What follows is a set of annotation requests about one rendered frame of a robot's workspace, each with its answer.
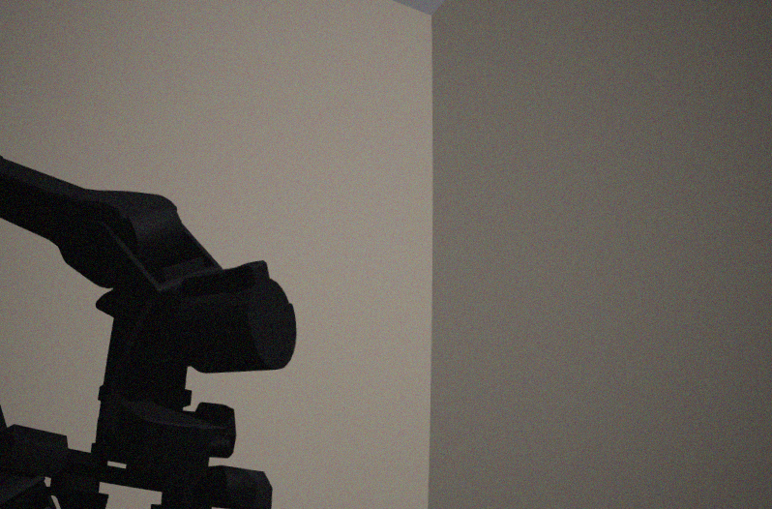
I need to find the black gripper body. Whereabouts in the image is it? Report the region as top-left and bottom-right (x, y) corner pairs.
(0, 363), (273, 509)

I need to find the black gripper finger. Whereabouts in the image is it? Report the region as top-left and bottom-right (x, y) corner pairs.
(151, 504), (204, 509)
(44, 487), (109, 509)

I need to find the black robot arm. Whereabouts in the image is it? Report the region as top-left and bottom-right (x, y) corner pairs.
(0, 155), (296, 478)

